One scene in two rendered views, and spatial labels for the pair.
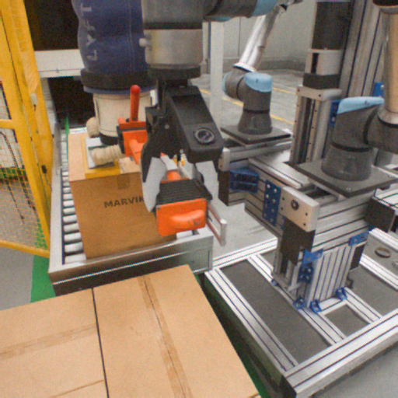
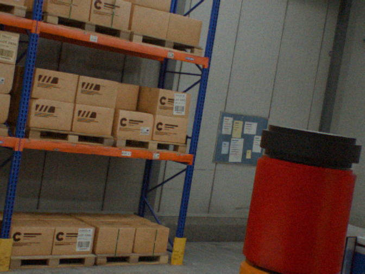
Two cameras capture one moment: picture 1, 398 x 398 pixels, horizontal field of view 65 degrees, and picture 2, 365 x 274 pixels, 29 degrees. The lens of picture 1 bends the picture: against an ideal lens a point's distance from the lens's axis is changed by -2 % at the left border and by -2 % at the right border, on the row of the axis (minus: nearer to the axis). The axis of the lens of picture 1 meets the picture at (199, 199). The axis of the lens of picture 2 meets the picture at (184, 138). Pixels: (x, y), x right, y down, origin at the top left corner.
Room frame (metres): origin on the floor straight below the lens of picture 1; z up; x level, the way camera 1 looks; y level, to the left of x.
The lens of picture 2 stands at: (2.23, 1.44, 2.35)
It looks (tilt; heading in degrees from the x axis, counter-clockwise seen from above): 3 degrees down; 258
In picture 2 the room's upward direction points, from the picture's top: 9 degrees clockwise
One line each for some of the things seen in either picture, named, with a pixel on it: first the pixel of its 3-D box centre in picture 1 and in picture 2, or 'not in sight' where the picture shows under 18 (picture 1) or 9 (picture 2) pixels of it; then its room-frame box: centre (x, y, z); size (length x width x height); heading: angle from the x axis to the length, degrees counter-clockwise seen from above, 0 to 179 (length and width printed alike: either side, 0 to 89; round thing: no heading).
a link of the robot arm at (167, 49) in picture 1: (171, 49); not in sight; (0.45, 0.04, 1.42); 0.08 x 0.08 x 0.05
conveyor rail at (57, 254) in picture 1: (58, 176); not in sight; (2.05, 0.99, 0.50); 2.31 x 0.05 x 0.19; 21
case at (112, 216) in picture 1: (119, 186); not in sight; (1.39, 0.39, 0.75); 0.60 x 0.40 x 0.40; 20
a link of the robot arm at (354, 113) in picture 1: (359, 120); not in sight; (0.93, -0.47, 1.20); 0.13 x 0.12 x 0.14; 33
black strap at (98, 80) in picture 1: (121, 75); not in sight; (1.00, 0.23, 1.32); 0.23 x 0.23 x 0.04
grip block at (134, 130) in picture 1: (138, 137); not in sight; (0.77, 0.15, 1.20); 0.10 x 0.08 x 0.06; 110
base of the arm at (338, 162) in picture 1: (348, 156); not in sight; (0.93, -0.47, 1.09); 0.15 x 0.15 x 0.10
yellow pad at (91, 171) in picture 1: (97, 148); not in sight; (0.97, 0.32, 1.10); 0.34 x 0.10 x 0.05; 20
